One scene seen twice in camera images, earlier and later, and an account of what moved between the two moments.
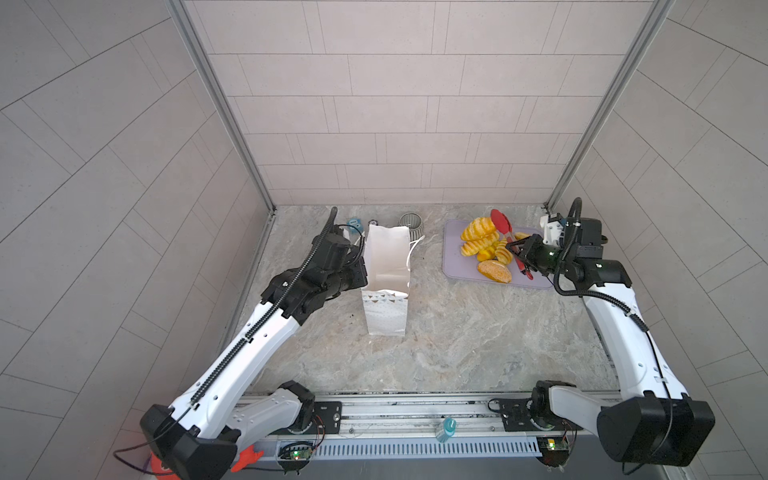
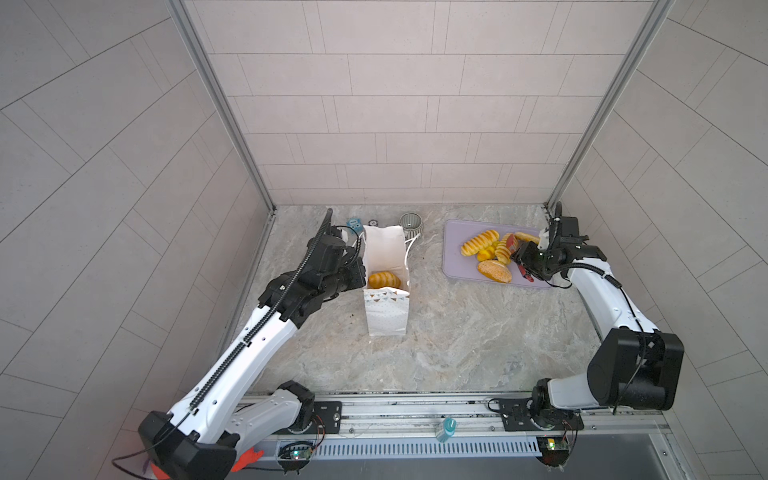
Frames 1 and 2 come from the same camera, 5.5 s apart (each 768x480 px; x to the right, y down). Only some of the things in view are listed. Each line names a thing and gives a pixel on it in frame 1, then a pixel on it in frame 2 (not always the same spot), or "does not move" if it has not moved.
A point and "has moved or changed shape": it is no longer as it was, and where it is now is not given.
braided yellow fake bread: x=499 y=250 does not move
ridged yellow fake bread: x=480 y=229 to x=383 y=279
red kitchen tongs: x=502 y=223 has moved or changed shape
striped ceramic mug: x=414 y=222 does not move
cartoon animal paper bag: x=386 y=298 does not move
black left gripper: x=358 y=270 does not move
